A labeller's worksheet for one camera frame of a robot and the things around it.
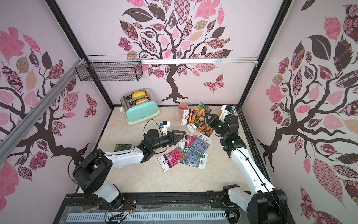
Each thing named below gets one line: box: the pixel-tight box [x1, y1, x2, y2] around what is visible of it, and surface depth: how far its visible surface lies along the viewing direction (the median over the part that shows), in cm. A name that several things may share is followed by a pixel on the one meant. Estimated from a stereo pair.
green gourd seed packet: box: [197, 102, 213, 114], surface depth 80 cm
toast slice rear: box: [131, 90, 146, 99], surface depth 102 cm
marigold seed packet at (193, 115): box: [180, 107, 207, 126], surface depth 83 cm
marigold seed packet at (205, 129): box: [196, 122, 214, 137], surface depth 106 cm
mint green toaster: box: [120, 88, 161, 126], surface depth 101 cm
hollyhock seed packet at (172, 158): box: [157, 146, 187, 173], surface depth 91 cm
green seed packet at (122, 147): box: [113, 143, 132, 153], surface depth 97 cm
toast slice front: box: [136, 98, 150, 105], surface depth 99 cm
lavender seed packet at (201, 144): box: [189, 134, 213, 155], surface depth 98 cm
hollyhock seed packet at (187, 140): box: [178, 134, 198, 148], surface depth 100 cm
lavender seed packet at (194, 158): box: [180, 146, 208, 170], surface depth 91 cm
